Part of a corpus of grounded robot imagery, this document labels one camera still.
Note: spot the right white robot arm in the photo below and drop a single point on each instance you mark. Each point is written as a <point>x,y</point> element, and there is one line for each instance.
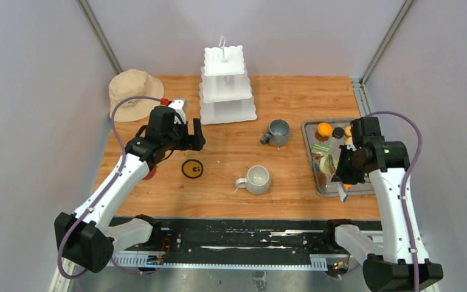
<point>402,263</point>

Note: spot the orange cupcake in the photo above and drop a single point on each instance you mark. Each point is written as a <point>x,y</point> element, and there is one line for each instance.
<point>324,130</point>

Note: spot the orange round macaron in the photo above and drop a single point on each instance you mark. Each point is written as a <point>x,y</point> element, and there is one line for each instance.
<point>347,131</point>

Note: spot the dark grey ceramic mug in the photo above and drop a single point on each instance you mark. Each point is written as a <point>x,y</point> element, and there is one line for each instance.
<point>277,133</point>

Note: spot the metal serving tray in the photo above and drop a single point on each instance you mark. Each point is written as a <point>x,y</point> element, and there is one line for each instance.
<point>314,142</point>

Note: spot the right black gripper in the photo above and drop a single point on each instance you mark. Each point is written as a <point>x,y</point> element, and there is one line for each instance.
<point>342,175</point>

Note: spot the green white layered sandwich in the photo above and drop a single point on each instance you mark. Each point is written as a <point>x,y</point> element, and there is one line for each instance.
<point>320,150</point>

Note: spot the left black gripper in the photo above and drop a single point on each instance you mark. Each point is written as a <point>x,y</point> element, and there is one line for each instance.
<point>191,142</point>

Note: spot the red round coaster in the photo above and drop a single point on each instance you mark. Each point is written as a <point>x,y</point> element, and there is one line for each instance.
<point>151,173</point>

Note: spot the green frosted donut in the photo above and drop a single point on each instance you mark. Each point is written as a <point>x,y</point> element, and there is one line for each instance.
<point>328,165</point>

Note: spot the black yellow smiley coaster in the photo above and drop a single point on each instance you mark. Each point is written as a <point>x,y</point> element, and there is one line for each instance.
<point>192,168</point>

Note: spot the white three-tier dessert stand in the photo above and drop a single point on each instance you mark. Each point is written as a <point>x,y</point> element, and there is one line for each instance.
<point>225,91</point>

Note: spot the beige bucket hat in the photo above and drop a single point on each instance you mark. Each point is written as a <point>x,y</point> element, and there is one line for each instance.
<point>132,83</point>

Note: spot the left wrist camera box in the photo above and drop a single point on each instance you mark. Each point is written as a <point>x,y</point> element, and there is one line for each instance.
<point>179,105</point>

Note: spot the metal tongs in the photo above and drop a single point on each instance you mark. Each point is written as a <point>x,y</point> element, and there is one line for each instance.
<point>341,190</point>

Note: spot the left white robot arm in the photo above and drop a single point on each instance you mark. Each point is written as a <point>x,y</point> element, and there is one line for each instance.
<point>85,236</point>

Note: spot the black round cookie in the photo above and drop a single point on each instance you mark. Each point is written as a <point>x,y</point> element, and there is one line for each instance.
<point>338,133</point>

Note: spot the white ceramic mug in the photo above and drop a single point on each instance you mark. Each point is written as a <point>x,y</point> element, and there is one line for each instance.
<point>257,180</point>

